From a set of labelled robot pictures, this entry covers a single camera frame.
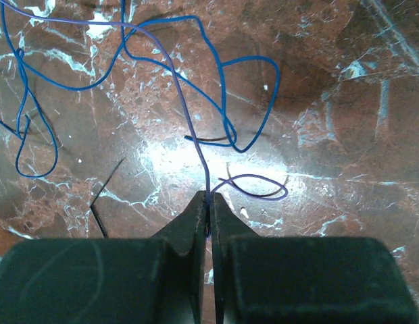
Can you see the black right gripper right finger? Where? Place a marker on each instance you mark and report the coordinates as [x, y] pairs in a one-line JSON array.
[[303, 279]]

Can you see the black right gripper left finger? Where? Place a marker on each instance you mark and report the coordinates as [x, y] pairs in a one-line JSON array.
[[109, 280]]

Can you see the black zip tie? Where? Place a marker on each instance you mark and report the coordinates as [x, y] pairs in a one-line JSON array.
[[97, 203]]

